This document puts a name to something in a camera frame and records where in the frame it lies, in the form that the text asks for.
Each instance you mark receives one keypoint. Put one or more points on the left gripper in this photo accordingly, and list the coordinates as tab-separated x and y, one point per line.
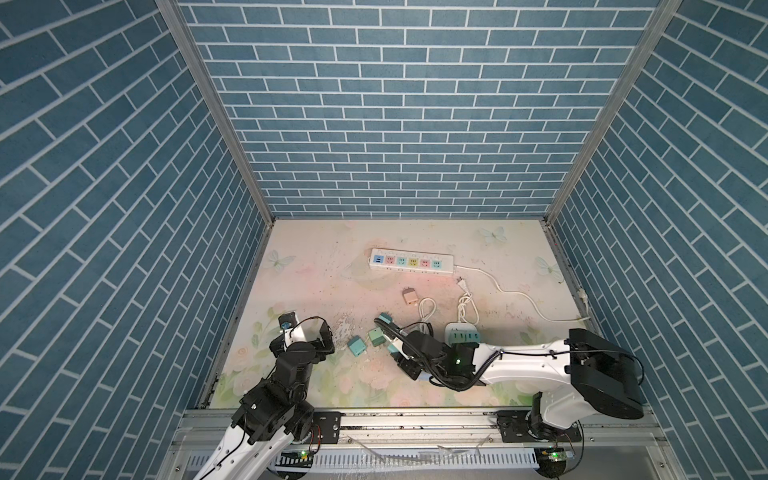
314	345

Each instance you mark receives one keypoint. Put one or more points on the green USB charger plug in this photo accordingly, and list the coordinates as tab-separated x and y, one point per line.
458	337
377	337

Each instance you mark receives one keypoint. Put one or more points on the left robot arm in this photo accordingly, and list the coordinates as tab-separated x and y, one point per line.
275	413

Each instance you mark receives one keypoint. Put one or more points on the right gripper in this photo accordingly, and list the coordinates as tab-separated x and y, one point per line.
404	366

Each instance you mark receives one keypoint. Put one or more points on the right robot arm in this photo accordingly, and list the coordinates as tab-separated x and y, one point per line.
577	377

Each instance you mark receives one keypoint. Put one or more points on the pink USB charger plug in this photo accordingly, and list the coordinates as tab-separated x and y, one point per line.
410	296

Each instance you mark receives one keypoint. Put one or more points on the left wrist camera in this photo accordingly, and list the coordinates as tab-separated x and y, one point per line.
287	321

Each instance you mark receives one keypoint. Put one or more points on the white square power socket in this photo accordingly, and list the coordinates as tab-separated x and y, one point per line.
457	326

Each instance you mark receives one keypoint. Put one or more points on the long white power strip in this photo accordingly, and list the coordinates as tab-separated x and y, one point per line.
414	262

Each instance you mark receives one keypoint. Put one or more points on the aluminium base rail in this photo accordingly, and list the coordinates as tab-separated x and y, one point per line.
423	443

